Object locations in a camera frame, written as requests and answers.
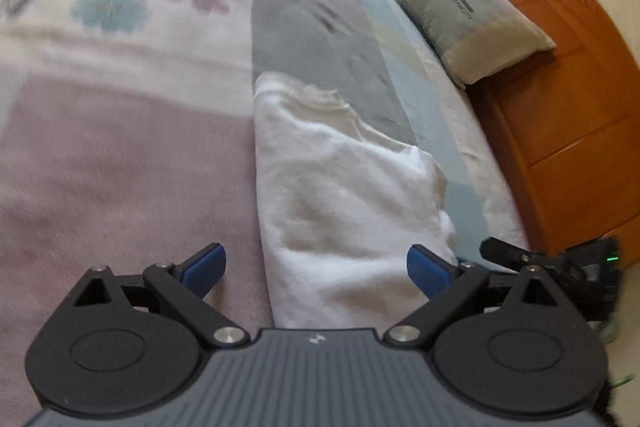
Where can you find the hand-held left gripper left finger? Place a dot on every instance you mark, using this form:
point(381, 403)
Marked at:
point(205, 269)

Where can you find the beige and grey pillow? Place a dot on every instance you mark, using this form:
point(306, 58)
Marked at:
point(460, 12)

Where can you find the white printed long-sleeve shirt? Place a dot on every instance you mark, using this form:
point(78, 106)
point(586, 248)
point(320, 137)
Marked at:
point(340, 207)

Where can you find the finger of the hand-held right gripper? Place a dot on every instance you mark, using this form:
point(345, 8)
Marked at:
point(510, 253)

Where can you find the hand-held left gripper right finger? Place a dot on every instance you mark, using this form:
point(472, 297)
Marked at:
point(427, 274)

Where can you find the bed with patterned sheet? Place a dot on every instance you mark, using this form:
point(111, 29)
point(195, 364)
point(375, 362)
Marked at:
point(125, 157)

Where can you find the wooden headboard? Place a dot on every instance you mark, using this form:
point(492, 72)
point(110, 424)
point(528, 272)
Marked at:
point(550, 132)

